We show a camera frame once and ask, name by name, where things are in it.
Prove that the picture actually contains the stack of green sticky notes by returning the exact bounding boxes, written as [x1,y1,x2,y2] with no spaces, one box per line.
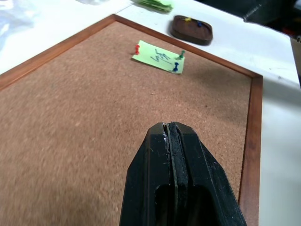
[131,0,174,14]

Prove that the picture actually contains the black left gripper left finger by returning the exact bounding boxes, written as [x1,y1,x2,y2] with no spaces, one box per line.
[119,121,177,226]

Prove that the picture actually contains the wood framed cork board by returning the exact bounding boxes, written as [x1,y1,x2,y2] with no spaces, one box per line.
[0,13,263,226]

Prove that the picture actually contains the clear plastic bag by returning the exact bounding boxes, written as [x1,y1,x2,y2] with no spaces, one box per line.
[0,0,38,36]

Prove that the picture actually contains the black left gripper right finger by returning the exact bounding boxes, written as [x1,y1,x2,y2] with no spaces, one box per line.
[166,121,247,226]

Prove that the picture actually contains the green sticky note with writing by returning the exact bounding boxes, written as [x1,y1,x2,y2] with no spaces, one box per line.
[131,40,186,74]

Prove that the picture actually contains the dark wooden oval tray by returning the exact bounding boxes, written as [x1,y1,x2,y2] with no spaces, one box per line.
[169,15,214,46]

